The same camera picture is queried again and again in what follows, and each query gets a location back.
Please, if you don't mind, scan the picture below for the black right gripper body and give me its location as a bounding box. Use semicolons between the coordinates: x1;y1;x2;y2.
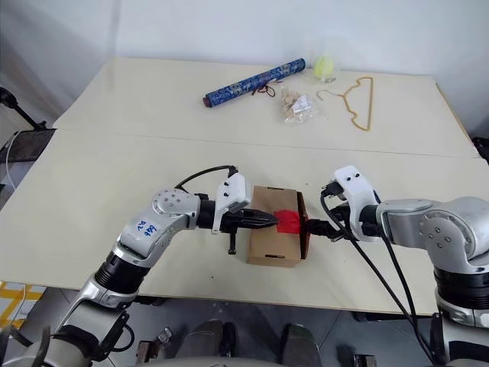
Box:
320;182;352;240

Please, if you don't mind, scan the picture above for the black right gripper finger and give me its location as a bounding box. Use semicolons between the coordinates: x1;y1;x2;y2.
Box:
323;228;348;244
305;219;336;236

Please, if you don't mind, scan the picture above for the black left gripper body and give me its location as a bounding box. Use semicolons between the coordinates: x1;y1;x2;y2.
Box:
221;208;250;234

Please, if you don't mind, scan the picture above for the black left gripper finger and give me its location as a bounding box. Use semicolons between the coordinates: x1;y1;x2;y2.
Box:
245;209;278;223
227;220;278;255

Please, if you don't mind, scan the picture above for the brown cardboard box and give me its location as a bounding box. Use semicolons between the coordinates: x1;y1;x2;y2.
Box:
244;184;316;270

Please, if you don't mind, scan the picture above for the red tape patch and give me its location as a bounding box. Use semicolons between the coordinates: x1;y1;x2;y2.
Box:
274;209;303;235

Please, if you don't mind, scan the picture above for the dark rounded shape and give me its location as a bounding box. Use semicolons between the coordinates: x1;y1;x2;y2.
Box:
280;323;322;365
186;320;237;359

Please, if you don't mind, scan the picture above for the clear bag of wooden pieces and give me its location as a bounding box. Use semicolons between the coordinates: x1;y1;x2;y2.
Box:
277;86;321;125

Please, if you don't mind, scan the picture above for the blue patterned scroll roll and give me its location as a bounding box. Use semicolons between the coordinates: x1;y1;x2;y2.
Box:
201;57;307;109

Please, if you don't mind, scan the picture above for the clear glass cup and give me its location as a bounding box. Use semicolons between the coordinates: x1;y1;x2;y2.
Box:
312;44;342;84

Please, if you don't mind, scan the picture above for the dark mesh tray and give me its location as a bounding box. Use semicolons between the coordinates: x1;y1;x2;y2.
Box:
6;128;59;166

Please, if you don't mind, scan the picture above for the black tripod stand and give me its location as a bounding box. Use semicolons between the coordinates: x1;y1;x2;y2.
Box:
0;86;47;130

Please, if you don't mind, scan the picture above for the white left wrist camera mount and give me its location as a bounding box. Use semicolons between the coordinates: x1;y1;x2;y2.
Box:
210;173;255;235

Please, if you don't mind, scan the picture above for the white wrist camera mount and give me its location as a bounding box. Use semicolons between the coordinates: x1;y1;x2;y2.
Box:
333;165;378;243
210;173;255;235

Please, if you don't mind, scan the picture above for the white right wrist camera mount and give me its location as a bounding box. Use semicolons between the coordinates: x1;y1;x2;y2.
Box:
333;165;378;243

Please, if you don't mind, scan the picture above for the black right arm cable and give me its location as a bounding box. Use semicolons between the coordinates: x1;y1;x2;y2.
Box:
319;189;437;365

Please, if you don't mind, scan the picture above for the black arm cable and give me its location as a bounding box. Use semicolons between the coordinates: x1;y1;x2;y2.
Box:
174;164;238;193
319;189;437;365

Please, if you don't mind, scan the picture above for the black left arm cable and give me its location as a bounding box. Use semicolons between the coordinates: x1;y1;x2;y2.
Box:
174;164;238;193

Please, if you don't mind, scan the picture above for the gold wire clothes hanger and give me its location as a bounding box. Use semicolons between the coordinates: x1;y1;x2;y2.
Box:
316;76;374;132

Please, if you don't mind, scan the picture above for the dark red scroll string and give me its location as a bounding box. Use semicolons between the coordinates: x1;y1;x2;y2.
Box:
254;79;277;99

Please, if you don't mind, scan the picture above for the white cable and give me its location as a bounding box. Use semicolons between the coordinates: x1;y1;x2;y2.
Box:
5;131;19;193

